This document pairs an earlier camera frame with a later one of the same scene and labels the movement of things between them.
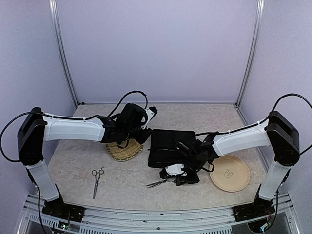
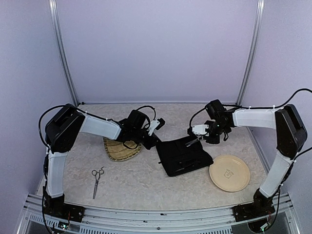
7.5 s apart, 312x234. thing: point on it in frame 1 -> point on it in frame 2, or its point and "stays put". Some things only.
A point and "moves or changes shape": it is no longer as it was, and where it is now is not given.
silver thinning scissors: [159, 183] moves or changes shape
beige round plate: [231, 174] stays put
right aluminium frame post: [260, 8] stays put
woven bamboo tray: [119, 154] stays put
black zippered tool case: [163, 150] moves or changes shape
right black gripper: [194, 179] -> [216, 140]
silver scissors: [97, 175] stays put
